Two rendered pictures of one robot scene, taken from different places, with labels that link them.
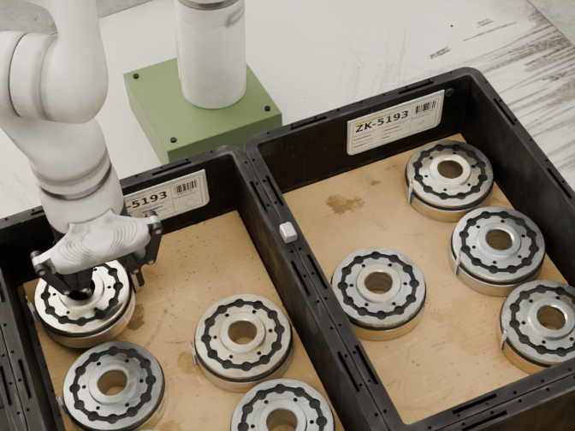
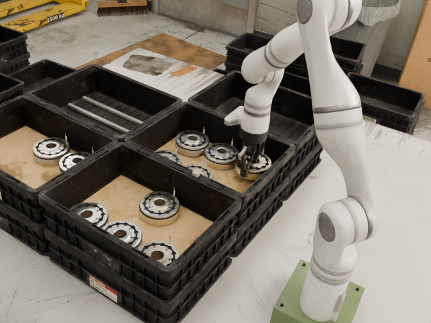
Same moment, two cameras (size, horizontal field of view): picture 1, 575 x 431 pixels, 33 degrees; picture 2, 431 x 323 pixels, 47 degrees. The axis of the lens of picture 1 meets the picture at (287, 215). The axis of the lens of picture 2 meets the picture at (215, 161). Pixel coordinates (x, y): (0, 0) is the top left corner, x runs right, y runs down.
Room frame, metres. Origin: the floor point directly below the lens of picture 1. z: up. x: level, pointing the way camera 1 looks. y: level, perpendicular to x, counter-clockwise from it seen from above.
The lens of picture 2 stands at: (1.40, -0.61, 1.72)
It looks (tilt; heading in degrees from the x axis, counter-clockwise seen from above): 36 degrees down; 140
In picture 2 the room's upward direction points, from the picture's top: 6 degrees clockwise
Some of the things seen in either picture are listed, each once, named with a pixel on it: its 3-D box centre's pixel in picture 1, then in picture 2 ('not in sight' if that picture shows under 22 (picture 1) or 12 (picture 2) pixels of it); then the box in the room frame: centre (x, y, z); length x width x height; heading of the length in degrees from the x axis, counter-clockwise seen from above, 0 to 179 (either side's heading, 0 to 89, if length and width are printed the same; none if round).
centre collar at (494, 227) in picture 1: (499, 240); (120, 234); (0.62, -0.23, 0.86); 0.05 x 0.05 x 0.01
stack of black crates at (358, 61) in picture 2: not in sight; (321, 80); (-0.36, 1.64, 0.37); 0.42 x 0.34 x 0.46; 24
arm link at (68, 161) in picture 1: (44, 110); (263, 82); (0.59, 0.20, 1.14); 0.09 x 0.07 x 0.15; 76
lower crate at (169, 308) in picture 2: not in sight; (142, 247); (0.59, -0.16, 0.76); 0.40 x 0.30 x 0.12; 20
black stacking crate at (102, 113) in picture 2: not in sight; (106, 114); (0.12, -0.01, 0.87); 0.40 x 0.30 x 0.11; 20
